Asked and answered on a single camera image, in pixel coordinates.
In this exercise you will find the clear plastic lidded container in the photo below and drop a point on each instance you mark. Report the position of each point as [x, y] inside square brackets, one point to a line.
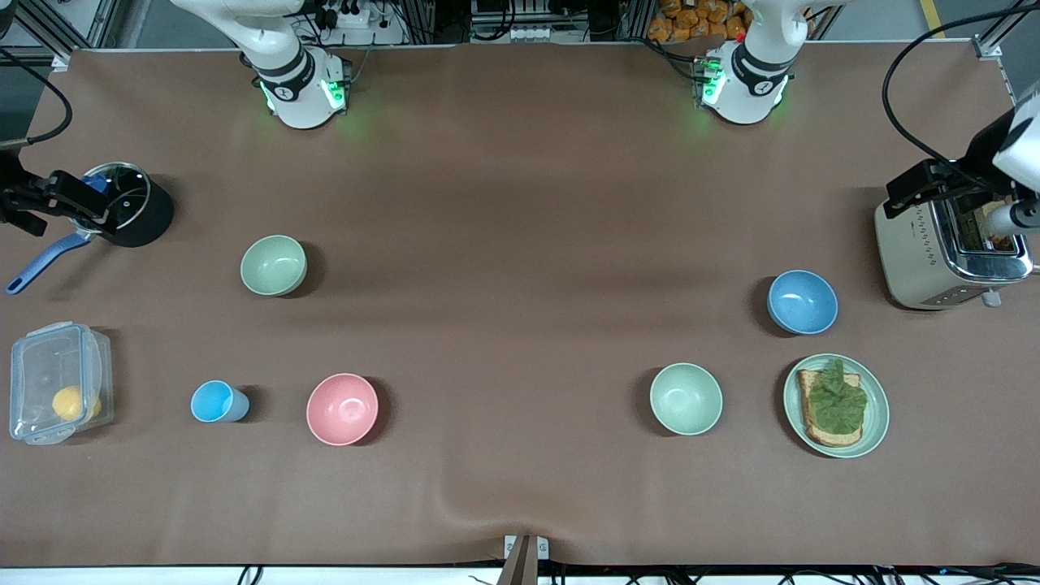
[41, 366]

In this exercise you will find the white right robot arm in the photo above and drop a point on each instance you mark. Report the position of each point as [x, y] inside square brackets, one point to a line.
[296, 89]

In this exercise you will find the light blue cup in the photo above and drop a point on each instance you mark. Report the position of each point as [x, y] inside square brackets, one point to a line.
[213, 401]

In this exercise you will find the large white power strip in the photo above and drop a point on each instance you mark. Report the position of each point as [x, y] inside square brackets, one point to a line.
[349, 16]

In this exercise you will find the metal table edge bracket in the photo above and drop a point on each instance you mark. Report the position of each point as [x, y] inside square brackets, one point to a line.
[526, 556]

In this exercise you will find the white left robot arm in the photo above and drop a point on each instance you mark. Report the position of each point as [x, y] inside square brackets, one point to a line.
[747, 89]

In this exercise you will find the toast slice with crust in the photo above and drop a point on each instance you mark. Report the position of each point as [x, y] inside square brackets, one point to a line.
[812, 431]

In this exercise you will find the brown table mat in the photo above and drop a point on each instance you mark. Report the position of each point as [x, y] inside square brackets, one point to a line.
[520, 366]

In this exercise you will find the light green bowl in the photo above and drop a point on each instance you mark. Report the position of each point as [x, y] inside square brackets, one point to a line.
[686, 398]
[274, 265]

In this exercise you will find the silver toaster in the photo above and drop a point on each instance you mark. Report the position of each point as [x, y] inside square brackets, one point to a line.
[918, 260]

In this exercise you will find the yellow lemon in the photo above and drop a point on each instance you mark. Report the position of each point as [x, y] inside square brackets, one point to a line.
[69, 403]

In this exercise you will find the light green plate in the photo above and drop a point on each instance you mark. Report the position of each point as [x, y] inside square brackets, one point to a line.
[877, 406]

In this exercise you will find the glass lid blue knob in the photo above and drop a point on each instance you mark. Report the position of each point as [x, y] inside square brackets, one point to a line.
[130, 199]

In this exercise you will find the green lettuce leaf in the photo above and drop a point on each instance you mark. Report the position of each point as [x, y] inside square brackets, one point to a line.
[837, 402]

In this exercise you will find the orange snack bag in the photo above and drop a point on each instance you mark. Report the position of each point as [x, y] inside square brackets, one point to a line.
[695, 20]

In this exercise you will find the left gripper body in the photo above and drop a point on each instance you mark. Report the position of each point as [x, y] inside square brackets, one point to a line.
[981, 158]

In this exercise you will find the metal corner bracket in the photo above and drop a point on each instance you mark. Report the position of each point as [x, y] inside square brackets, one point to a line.
[61, 62]
[988, 49]

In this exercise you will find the blue bowl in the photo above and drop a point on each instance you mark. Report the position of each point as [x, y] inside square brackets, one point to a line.
[803, 302]

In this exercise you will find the pink bowl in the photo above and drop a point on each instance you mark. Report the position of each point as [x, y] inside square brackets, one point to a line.
[342, 409]

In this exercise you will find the small white power strip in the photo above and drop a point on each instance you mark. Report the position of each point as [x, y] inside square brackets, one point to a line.
[532, 34]

